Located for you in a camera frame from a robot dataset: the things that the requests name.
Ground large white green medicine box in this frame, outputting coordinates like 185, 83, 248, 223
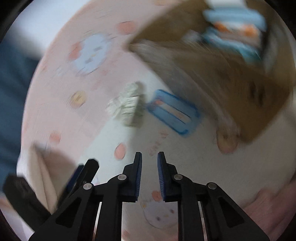
120, 82, 145, 127

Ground person's right hand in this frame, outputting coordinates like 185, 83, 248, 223
244, 182, 295, 240

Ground pink Hello Kitty blanket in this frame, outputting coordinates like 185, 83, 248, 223
22, 1, 295, 240

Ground brown cardboard box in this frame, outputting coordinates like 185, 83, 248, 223
128, 1, 295, 142

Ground blue tissue pack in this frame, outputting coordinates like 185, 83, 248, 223
202, 28, 261, 63

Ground orange white wet wipes pack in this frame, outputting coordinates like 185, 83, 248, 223
213, 22, 262, 47

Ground light blue foam roll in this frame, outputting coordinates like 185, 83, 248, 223
203, 8, 267, 31

